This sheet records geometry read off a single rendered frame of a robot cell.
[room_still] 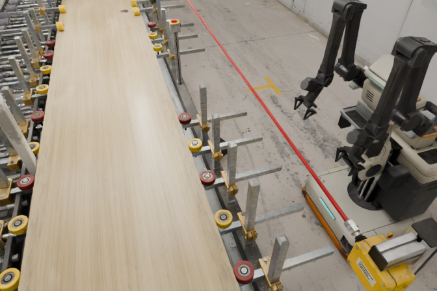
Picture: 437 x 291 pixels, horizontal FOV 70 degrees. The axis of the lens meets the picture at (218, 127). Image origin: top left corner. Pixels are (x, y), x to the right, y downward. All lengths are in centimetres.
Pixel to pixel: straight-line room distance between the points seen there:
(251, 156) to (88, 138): 156
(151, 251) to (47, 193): 62
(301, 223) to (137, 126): 144
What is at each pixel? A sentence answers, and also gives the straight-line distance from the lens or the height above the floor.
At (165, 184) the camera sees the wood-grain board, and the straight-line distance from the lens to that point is 159.
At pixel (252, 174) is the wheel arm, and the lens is 169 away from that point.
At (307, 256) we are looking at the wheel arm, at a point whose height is 84.
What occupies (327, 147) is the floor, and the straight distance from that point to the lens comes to 321.
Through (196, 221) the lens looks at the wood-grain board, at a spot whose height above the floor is 90.
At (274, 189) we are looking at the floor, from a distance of 273.
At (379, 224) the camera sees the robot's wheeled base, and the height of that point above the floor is 28.
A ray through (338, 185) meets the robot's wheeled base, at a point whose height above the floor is 28.
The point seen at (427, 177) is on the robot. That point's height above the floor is 76.
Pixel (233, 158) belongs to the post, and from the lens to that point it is 147.
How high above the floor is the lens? 212
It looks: 41 degrees down
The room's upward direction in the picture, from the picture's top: straight up
